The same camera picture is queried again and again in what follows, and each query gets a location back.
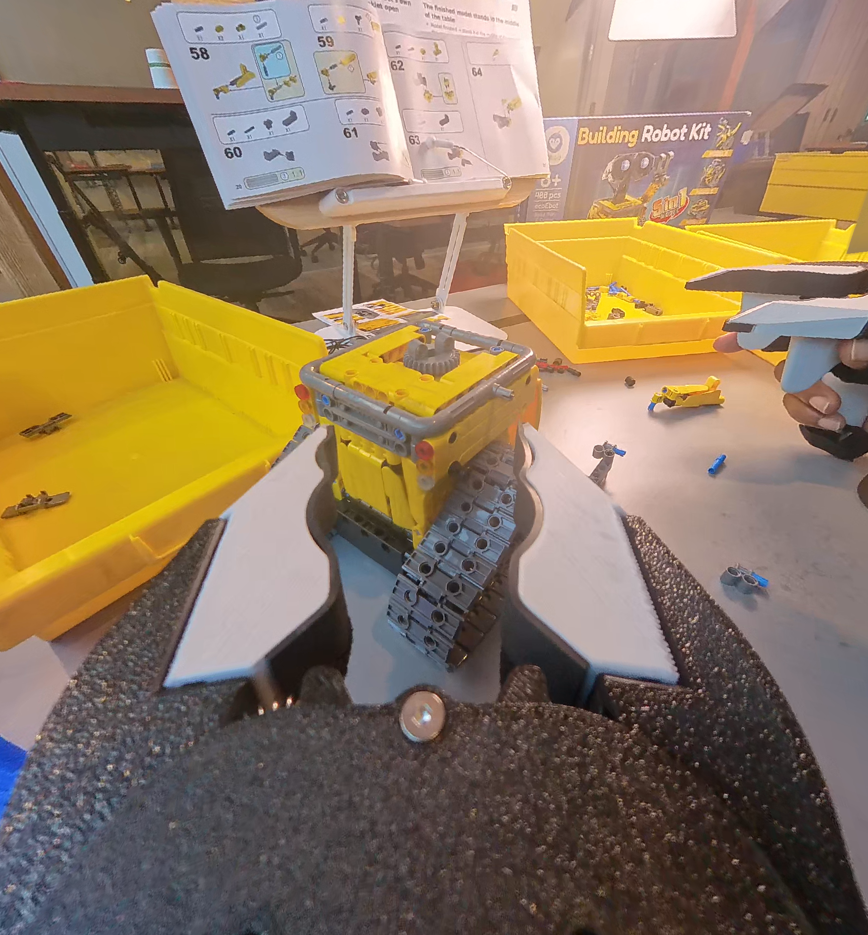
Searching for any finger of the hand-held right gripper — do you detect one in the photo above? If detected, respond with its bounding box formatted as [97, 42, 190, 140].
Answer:
[687, 263, 868, 299]
[723, 293, 868, 352]

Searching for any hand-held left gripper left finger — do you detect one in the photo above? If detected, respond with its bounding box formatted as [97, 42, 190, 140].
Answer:
[164, 431, 350, 695]

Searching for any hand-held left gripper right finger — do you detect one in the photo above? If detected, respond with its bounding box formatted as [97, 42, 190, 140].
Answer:
[510, 424, 683, 688]

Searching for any grey bent beam piece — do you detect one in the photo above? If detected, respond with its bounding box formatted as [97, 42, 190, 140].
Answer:
[591, 443, 628, 487]

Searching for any yellow toy tracked robot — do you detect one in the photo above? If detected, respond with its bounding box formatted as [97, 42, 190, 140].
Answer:
[300, 325, 544, 673]

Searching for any large yellow bin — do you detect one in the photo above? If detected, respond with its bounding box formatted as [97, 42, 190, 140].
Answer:
[504, 220, 785, 363]

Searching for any grey desk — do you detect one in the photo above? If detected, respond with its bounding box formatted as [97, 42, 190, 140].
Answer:
[0, 278, 868, 935]

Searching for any yellow bins stack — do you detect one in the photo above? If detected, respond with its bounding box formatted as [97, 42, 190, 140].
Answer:
[760, 151, 868, 223]

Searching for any small yellow block assembly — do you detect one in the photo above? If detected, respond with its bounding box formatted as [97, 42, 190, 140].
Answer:
[650, 377, 725, 413]

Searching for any wide yellow bin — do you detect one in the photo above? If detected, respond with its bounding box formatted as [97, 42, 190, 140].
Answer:
[0, 278, 325, 651]

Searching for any blue printed cardboard box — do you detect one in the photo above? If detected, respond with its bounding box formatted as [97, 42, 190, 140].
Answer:
[544, 113, 756, 227]

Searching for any white light panel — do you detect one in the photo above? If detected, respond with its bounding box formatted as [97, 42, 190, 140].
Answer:
[609, 0, 739, 42]

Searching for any printed sticker sheet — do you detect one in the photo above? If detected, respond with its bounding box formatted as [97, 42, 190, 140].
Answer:
[350, 300, 438, 331]

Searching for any black office chair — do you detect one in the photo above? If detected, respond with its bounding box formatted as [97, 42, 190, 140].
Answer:
[106, 139, 303, 308]

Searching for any white book stand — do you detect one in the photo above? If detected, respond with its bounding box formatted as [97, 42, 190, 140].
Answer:
[259, 173, 537, 337]

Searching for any instruction booklet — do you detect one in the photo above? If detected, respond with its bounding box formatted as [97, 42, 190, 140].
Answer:
[152, 0, 549, 208]

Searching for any dark work table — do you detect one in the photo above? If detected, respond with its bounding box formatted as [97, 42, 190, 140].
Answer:
[0, 81, 179, 154]

